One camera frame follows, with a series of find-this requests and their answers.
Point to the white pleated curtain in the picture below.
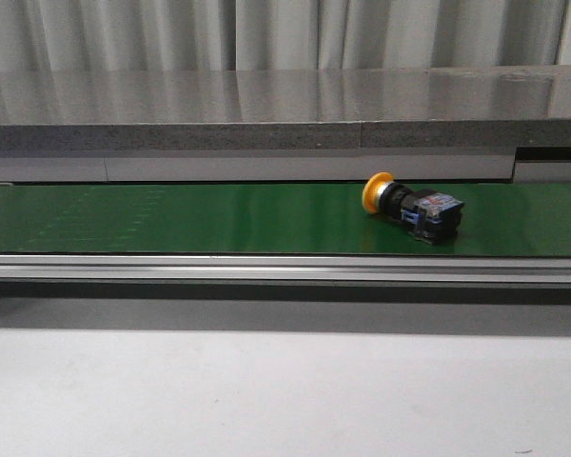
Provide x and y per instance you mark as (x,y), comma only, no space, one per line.
(281,35)

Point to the aluminium conveyor front rail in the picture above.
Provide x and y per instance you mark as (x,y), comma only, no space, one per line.
(398,269)

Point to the yellow push button switch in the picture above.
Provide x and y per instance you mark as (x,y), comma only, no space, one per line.
(428,215)

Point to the green conveyor belt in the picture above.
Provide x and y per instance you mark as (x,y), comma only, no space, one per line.
(501,220)

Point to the grey stone counter slab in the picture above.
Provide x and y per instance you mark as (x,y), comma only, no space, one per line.
(79,110)

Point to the white conveyor back rail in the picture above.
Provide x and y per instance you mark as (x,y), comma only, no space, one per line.
(406,164)

